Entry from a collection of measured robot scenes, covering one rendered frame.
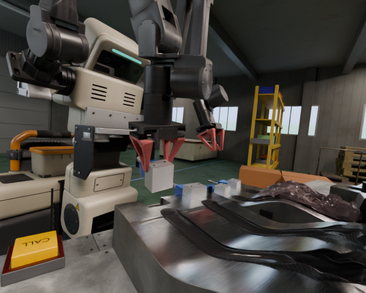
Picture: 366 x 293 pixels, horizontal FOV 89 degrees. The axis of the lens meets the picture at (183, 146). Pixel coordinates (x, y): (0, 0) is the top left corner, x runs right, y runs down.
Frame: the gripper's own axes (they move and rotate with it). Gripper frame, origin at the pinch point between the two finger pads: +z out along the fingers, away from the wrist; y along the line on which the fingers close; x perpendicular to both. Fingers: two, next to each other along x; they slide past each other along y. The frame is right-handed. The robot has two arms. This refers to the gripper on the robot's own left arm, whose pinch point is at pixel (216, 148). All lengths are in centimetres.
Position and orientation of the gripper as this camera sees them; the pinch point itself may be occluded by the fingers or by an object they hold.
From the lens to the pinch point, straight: 70.0
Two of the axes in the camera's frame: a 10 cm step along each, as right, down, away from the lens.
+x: -7.8, 3.5, 5.2
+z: 3.1, 9.4, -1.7
